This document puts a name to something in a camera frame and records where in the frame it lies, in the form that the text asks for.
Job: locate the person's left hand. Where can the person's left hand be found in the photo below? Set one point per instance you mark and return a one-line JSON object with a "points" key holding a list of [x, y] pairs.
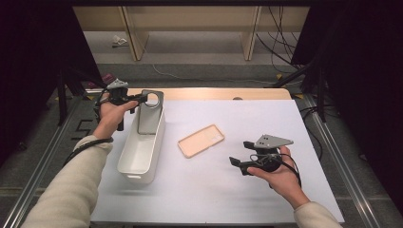
{"points": [[109, 120]]}

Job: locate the person's right hand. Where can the person's right hand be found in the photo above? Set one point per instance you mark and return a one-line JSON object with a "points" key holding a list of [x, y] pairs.
{"points": [[285, 182]]}

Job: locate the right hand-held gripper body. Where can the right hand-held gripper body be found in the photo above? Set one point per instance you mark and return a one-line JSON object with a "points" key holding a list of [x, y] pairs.
{"points": [[272, 141]]}

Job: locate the dark curtain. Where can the dark curtain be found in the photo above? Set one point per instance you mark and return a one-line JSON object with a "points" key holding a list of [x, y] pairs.
{"points": [[364, 63], [25, 47]]}

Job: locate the black metal stand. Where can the black metal stand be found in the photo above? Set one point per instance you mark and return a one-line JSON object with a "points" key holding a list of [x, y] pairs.
{"points": [[62, 101], [321, 101]]}

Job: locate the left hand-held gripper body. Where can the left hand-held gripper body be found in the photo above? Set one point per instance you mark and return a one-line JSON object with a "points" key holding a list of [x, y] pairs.
{"points": [[118, 93]]}

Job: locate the peach phone case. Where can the peach phone case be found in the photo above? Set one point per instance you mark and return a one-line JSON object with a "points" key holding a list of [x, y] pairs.
{"points": [[201, 141]]}

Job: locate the beige wooden shelf unit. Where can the beige wooden shelf unit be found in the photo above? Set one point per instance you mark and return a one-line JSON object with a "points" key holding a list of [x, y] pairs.
{"points": [[190, 19]]}

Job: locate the white plastic storage bin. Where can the white plastic storage bin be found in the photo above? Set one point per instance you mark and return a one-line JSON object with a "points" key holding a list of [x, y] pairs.
{"points": [[139, 158]]}

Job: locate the pink object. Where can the pink object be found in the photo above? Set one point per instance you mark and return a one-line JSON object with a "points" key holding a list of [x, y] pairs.
{"points": [[107, 77]]}

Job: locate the white table board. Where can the white table board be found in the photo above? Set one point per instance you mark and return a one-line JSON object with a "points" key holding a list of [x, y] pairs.
{"points": [[253, 120]]}

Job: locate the white crumpled paper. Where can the white crumpled paper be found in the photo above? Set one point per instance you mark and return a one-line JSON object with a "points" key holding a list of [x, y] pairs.
{"points": [[118, 40]]}

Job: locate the metal floor rail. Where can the metal floor rail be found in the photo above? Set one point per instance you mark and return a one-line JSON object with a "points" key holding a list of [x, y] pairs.
{"points": [[31, 185], [350, 177]]}

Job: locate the yellow tape piece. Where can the yellow tape piece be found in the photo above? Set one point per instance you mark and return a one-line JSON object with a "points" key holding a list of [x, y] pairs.
{"points": [[89, 97], [278, 76], [298, 95]]}

